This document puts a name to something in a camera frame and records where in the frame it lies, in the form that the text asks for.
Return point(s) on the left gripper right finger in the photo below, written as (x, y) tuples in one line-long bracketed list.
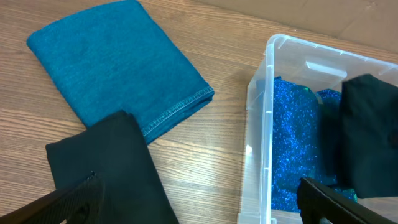
[(316, 201)]

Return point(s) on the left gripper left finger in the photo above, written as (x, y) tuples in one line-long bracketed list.
[(79, 203)]

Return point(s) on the black cloth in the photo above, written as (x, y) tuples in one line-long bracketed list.
[(358, 136), (115, 150)]

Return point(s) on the sparkly blue sequin cloth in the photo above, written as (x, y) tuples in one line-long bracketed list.
[(297, 150)]

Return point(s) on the clear plastic storage container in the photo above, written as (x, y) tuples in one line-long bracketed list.
[(298, 61)]

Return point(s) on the blue denim cloth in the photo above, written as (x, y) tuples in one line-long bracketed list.
[(115, 57)]

